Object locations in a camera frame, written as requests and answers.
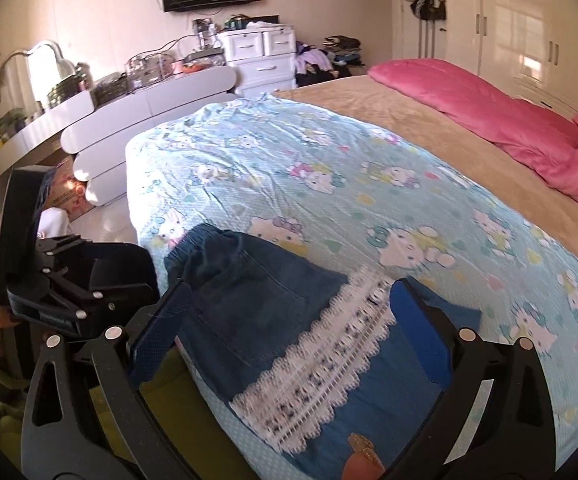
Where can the white drawer cabinet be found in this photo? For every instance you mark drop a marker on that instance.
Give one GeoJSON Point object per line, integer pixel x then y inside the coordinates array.
{"type": "Point", "coordinates": [259, 60]}

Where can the pink duvet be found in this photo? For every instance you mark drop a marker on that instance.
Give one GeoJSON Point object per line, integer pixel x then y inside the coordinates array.
{"type": "Point", "coordinates": [494, 105]}

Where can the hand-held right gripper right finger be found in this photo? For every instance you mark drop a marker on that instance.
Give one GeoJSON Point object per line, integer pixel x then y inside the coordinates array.
{"type": "Point", "coordinates": [419, 330]}

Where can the person's right hand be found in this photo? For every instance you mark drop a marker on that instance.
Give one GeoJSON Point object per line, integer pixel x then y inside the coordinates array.
{"type": "Point", "coordinates": [365, 460]}

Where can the dark folded clothes pile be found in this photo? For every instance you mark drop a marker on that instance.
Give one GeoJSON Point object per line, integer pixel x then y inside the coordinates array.
{"type": "Point", "coordinates": [343, 44]}

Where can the white door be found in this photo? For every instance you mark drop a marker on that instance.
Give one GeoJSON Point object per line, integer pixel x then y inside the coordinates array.
{"type": "Point", "coordinates": [419, 35]}

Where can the tan blanket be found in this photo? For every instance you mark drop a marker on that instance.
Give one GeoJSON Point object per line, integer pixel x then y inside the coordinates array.
{"type": "Point", "coordinates": [444, 125]}

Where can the white wardrobe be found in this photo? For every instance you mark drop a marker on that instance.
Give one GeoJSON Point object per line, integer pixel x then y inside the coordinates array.
{"type": "Point", "coordinates": [529, 20]}

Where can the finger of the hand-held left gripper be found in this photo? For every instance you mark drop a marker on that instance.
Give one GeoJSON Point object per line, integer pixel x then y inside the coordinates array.
{"type": "Point", "coordinates": [24, 210]}
{"type": "Point", "coordinates": [124, 275]}

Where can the blue denim pants lace trim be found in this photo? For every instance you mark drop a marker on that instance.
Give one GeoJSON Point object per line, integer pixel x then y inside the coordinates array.
{"type": "Point", "coordinates": [249, 300]}

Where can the purple clothing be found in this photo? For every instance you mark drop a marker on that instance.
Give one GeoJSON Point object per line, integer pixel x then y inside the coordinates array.
{"type": "Point", "coordinates": [314, 57]}

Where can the clear cosmetics organizer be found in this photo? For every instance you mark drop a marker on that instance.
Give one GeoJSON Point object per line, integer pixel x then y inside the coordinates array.
{"type": "Point", "coordinates": [149, 67]}

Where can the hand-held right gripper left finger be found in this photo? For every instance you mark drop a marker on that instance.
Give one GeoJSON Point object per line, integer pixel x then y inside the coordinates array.
{"type": "Point", "coordinates": [159, 332]}

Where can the dressing table mirror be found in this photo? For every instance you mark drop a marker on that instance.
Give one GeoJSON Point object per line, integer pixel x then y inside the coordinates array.
{"type": "Point", "coordinates": [29, 80]}

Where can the yellow-green fleece garment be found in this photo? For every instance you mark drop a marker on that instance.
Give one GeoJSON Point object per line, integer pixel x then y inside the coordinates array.
{"type": "Point", "coordinates": [179, 420]}

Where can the light blue cartoon cat sheet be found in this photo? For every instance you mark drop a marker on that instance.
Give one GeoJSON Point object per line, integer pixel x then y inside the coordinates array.
{"type": "Point", "coordinates": [344, 160]}

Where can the white dressing table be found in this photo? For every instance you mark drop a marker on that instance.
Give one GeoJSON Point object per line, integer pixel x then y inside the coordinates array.
{"type": "Point", "coordinates": [169, 105]}

